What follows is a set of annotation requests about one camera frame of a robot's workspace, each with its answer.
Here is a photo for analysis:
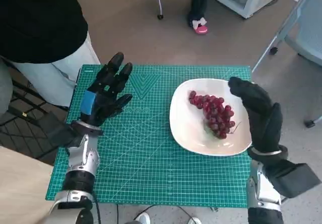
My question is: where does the black metal floor frame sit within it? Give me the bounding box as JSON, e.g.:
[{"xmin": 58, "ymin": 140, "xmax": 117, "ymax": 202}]
[{"xmin": 0, "ymin": 78, "xmax": 70, "ymax": 164}]

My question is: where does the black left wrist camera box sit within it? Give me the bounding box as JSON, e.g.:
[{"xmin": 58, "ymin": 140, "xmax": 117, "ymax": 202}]
[{"xmin": 46, "ymin": 112, "xmax": 84, "ymax": 151}]

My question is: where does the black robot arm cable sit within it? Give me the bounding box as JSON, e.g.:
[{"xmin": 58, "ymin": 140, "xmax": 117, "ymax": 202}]
[{"xmin": 92, "ymin": 191, "xmax": 100, "ymax": 224}]

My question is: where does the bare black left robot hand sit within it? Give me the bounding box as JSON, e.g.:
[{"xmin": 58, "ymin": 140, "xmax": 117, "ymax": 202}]
[{"xmin": 80, "ymin": 52, "xmax": 133, "ymax": 127}]

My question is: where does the blue-grey chair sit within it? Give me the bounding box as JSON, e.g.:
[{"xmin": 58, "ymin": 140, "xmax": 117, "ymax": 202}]
[{"xmin": 251, "ymin": 0, "xmax": 322, "ymax": 128}]

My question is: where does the white plate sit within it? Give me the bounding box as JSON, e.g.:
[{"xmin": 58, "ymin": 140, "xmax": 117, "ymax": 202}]
[{"xmin": 169, "ymin": 78, "xmax": 253, "ymax": 157}]

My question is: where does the light wooden table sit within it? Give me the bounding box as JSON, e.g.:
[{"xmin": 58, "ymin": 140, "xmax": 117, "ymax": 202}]
[{"xmin": 0, "ymin": 144, "xmax": 55, "ymax": 224}]

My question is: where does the red toy grape bunch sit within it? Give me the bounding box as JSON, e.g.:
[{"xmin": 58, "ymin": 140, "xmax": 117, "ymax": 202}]
[{"xmin": 188, "ymin": 90, "xmax": 242, "ymax": 140}]

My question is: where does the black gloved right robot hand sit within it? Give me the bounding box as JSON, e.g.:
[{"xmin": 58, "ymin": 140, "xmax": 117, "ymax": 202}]
[{"xmin": 227, "ymin": 77, "xmax": 284, "ymax": 154}]

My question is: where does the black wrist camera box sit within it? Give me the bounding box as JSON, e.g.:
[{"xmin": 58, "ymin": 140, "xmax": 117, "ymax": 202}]
[
  {"xmin": 266, "ymin": 158, "xmax": 322, "ymax": 199},
  {"xmin": 46, "ymin": 112, "xmax": 84, "ymax": 151}
]

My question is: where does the green cutting mat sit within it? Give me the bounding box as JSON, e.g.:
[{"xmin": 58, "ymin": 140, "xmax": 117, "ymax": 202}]
[{"xmin": 45, "ymin": 63, "xmax": 252, "ymax": 208}]

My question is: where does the pink slipper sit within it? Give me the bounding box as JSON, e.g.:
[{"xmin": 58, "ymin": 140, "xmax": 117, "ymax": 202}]
[{"xmin": 192, "ymin": 17, "xmax": 209, "ymax": 35}]

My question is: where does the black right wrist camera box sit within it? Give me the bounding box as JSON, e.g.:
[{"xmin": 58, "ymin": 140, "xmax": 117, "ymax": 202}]
[{"xmin": 266, "ymin": 158, "xmax": 322, "ymax": 199}]

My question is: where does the black floor cable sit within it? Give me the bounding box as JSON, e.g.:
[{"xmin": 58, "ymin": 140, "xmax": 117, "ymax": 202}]
[{"xmin": 114, "ymin": 203, "xmax": 192, "ymax": 224}]

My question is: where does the person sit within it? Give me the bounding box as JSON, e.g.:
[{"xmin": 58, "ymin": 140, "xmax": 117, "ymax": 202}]
[
  {"xmin": 188, "ymin": 0, "xmax": 213, "ymax": 35},
  {"xmin": 0, "ymin": 0, "xmax": 101, "ymax": 109}
]

